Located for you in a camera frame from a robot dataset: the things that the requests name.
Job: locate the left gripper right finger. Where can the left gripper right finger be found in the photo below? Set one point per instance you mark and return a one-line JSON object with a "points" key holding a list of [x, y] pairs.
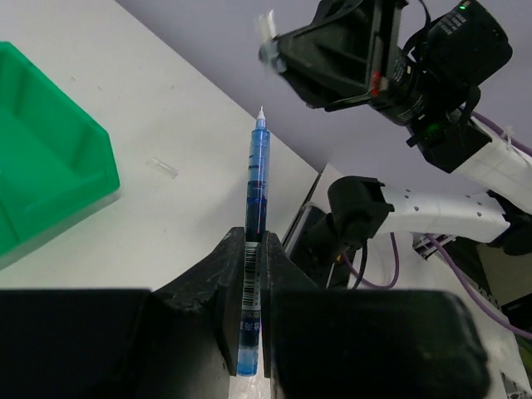
{"points": [[324, 343]]}

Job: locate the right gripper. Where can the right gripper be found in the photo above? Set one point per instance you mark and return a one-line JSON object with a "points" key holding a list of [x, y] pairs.
{"points": [[440, 68]]}

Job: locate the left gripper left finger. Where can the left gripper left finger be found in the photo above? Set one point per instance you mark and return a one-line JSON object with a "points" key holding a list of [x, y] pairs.
{"points": [[179, 341]]}

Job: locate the clear pen cap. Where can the clear pen cap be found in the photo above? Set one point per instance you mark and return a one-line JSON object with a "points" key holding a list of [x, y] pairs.
{"points": [[162, 167], [269, 54]]}

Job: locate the blue pen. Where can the blue pen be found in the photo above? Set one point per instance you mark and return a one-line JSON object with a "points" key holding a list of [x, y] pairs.
{"points": [[254, 229]]}

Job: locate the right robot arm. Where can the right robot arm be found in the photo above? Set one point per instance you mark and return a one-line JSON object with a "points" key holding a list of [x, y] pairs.
{"points": [[360, 142]]}

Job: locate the green four-compartment tray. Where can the green four-compartment tray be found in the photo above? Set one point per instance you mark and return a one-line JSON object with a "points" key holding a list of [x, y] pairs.
{"points": [[57, 162]]}

